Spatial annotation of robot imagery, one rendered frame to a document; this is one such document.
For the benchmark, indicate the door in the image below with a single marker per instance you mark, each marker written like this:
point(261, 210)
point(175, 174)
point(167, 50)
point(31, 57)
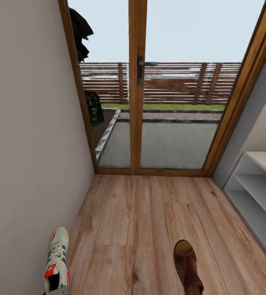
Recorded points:
point(162, 83)

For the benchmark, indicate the sandal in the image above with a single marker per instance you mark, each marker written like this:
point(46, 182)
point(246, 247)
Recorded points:
point(185, 264)

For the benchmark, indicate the gym shoe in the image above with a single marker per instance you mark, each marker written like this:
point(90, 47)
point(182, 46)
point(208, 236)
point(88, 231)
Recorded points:
point(56, 274)

